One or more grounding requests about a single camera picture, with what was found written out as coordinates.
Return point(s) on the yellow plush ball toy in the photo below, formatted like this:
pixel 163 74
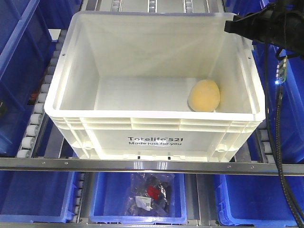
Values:
pixel 204 96

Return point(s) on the blue bin upper right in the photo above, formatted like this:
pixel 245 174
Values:
pixel 292 111

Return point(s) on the blue bin upper left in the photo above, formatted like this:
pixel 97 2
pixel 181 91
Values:
pixel 25 44

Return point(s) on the left white roller track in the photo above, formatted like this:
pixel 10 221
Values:
pixel 38 122

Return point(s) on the white roller track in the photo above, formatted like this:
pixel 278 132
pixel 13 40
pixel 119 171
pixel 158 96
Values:
pixel 38 122
pixel 265 146

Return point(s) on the blue bin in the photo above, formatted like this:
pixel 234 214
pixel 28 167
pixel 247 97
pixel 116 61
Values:
pixel 25 44
pixel 38 196
pixel 109 194
pixel 292 111
pixel 251 200

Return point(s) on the blue bin lower middle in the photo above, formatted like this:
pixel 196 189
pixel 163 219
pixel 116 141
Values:
pixel 109 194

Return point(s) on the blue bin lower left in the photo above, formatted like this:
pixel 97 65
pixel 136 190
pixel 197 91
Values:
pixel 38 196

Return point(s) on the right white roller track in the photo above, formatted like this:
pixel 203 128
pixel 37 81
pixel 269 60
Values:
pixel 265 146

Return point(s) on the small green circuit board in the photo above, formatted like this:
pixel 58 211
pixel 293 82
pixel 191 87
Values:
pixel 281 71

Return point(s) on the white plastic tote box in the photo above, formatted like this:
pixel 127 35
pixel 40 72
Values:
pixel 121 85

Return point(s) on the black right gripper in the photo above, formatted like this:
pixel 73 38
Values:
pixel 280 23

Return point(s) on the grey metal shelf rack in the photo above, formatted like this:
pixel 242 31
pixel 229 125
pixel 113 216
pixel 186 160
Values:
pixel 53 160

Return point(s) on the blue bin lower right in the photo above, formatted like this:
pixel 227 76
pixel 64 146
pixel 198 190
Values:
pixel 251 200

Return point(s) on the packaged item in bin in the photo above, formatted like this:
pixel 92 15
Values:
pixel 149 194

